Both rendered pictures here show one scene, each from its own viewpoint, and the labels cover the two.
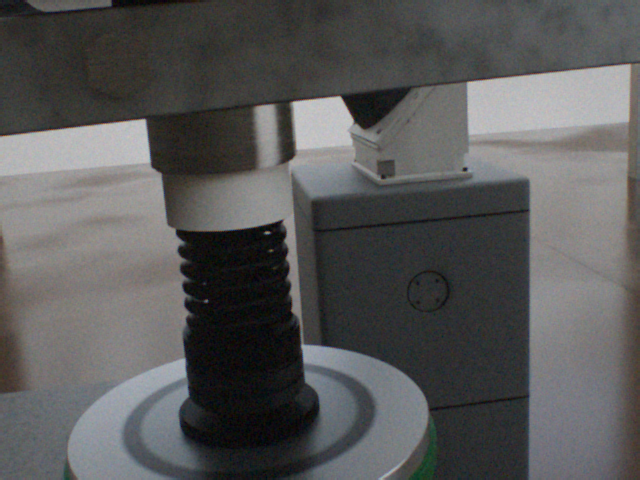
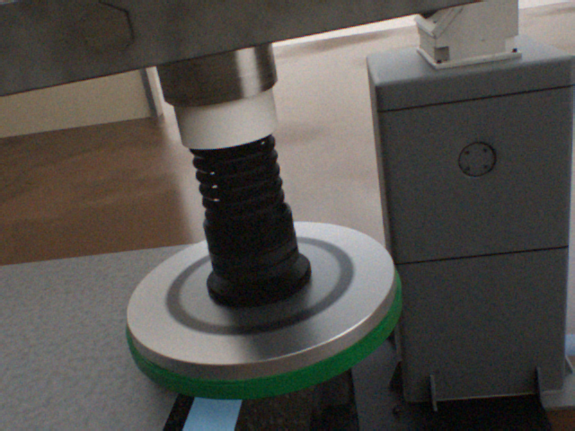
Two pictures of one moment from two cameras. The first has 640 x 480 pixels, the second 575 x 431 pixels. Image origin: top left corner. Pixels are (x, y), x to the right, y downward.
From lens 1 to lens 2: 9 cm
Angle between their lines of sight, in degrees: 17
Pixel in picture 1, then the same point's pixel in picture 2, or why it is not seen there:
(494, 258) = (538, 129)
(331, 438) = (311, 302)
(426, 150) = (478, 35)
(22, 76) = (39, 44)
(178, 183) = (181, 112)
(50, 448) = not seen: hidden behind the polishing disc
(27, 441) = (124, 289)
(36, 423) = (132, 276)
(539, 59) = not seen: outside the picture
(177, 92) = (157, 48)
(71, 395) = (160, 254)
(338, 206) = (397, 90)
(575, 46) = not seen: outside the picture
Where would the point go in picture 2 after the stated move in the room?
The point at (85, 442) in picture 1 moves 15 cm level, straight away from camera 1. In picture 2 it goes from (141, 298) to (150, 226)
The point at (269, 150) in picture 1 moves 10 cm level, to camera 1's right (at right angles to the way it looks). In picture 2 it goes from (245, 84) to (405, 64)
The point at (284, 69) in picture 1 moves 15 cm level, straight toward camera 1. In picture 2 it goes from (241, 21) to (139, 74)
